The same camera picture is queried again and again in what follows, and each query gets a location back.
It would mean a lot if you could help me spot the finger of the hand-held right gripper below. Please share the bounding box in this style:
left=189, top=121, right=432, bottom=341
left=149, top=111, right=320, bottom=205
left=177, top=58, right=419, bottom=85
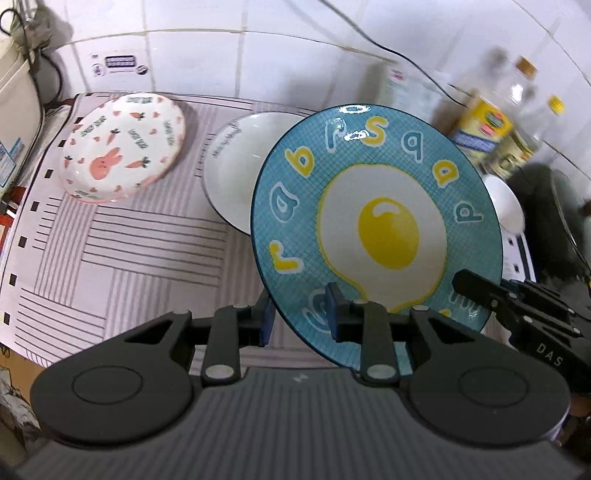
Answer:
left=452, top=270, right=518, bottom=330
left=502, top=279, right=591, bottom=335

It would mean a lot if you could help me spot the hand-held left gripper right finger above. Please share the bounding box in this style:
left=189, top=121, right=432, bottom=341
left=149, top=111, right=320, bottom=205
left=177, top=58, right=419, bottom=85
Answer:
left=324, top=281, right=483, bottom=387

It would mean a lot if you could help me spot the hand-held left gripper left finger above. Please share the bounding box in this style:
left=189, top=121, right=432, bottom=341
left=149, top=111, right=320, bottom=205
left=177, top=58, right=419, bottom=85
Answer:
left=122, top=291, right=278, bottom=386

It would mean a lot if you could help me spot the white ribbed bowl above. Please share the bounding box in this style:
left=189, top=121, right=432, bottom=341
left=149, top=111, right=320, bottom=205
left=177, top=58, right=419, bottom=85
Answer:
left=482, top=174, right=526, bottom=234

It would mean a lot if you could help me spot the blue fried egg plate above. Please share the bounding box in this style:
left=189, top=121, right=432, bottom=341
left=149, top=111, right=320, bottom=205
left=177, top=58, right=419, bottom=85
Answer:
left=250, top=104, right=503, bottom=370

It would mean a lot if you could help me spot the white dark-rimmed deep plate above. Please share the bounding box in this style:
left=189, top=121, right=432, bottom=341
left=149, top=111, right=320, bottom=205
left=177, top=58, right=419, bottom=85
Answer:
left=202, top=112, right=305, bottom=236

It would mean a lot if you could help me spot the pink rabbit plate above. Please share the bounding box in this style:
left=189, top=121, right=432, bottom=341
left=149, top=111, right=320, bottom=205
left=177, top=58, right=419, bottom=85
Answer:
left=58, top=91, right=186, bottom=205

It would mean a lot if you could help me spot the dark cooking pot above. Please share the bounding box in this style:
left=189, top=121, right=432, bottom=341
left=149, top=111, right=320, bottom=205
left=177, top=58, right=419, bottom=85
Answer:
left=510, top=162, right=591, bottom=296

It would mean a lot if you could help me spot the striped table mat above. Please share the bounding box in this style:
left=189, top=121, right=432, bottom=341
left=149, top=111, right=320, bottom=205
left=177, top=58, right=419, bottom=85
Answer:
left=0, top=92, right=539, bottom=370

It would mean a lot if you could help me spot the clear yellow-capped bottle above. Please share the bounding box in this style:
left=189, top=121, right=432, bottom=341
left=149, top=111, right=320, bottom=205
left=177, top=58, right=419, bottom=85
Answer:
left=531, top=95, right=568, bottom=160
left=501, top=55, right=543, bottom=181

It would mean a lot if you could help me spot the yellow label oil bottle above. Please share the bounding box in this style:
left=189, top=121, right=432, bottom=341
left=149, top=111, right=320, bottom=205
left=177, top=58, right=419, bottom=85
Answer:
left=448, top=46, right=515, bottom=155

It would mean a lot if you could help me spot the white plastic packet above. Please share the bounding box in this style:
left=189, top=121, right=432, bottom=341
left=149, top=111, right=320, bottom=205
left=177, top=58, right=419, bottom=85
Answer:
left=376, top=62, right=439, bottom=127

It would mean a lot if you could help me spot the red packet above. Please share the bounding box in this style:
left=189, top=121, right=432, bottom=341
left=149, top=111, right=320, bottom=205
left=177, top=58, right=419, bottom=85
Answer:
left=0, top=185, right=29, bottom=245

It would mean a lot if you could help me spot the white appliance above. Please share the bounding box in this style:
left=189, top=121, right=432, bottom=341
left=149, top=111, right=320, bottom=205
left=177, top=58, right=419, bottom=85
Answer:
left=0, top=34, right=45, bottom=188

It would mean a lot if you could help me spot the long black cable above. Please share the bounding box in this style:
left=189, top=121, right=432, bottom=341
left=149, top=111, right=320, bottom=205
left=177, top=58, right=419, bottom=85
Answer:
left=358, top=28, right=467, bottom=103

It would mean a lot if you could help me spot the black appliance cable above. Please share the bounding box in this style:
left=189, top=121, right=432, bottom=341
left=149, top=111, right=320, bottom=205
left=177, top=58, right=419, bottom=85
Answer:
left=0, top=7, right=64, bottom=109

